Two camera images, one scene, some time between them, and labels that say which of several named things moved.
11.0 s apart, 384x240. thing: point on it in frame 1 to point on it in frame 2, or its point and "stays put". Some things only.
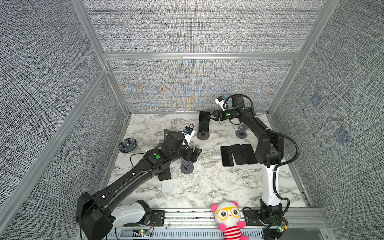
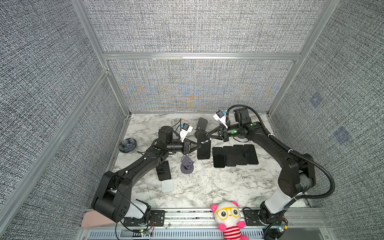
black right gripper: [218, 112] to [222, 134]
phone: [249, 153] stays put
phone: [227, 156] to [219, 160]
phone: [204, 121] to [204, 152]
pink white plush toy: [227, 214] stays put
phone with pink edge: [165, 174] stays put
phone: [238, 154] to [229, 156]
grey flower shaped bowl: [127, 145] stays put
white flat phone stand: [167, 186] stays put
